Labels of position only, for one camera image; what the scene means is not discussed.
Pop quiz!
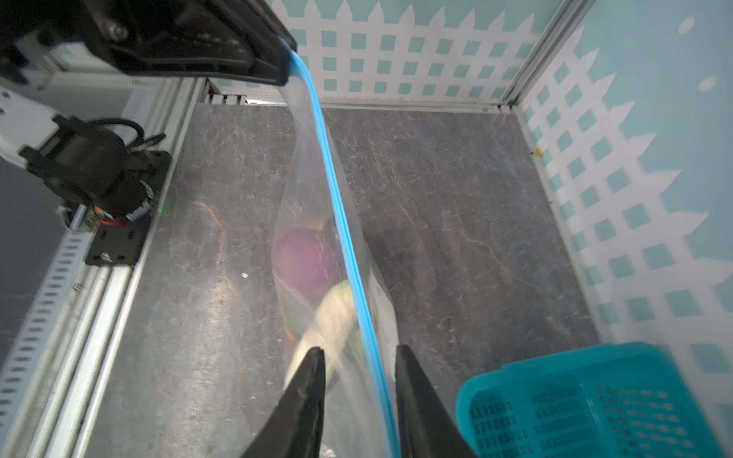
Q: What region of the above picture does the white radish toy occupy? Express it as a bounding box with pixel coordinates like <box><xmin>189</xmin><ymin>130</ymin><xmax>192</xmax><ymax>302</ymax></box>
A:
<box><xmin>284</xmin><ymin>281</ymin><xmax>357</xmax><ymax>387</ymax></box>

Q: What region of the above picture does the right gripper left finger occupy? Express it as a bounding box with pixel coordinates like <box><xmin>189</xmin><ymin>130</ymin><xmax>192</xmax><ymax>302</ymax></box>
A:
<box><xmin>242</xmin><ymin>347</ymin><xmax>326</xmax><ymax>458</ymax></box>

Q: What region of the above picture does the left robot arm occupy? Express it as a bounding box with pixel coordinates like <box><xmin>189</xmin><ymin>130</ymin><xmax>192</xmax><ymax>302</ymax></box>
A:
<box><xmin>1</xmin><ymin>1</ymin><xmax>297</xmax><ymax>221</ymax></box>

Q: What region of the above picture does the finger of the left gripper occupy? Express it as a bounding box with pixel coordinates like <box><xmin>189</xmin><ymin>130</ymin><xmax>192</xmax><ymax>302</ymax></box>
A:
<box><xmin>79</xmin><ymin>0</ymin><xmax>297</xmax><ymax>86</ymax></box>

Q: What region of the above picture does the teal plastic basket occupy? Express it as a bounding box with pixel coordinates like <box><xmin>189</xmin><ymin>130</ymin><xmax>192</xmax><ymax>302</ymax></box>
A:
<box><xmin>455</xmin><ymin>343</ymin><xmax>723</xmax><ymax>457</ymax></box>

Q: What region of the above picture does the clear zip top bag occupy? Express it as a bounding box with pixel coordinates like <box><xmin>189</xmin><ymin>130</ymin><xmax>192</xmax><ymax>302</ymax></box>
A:
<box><xmin>271</xmin><ymin>53</ymin><xmax>400</xmax><ymax>457</ymax></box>

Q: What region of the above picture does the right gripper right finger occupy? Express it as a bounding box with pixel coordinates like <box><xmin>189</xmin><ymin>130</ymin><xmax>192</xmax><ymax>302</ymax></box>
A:
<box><xmin>395</xmin><ymin>345</ymin><xmax>476</xmax><ymax>458</ymax></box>

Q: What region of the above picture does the aluminium front rail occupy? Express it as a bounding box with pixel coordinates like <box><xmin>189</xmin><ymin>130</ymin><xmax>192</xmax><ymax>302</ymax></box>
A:
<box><xmin>1</xmin><ymin>74</ymin><xmax>208</xmax><ymax>457</ymax></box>

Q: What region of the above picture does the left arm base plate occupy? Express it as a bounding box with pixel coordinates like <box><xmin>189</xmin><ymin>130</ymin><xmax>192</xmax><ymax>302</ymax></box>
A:
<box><xmin>84</xmin><ymin>150</ymin><xmax>172</xmax><ymax>267</ymax></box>

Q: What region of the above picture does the purple onion toy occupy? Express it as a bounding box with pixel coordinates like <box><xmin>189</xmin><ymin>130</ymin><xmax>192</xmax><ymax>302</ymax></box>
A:
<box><xmin>271</xmin><ymin>228</ymin><xmax>343</xmax><ymax>300</ymax></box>

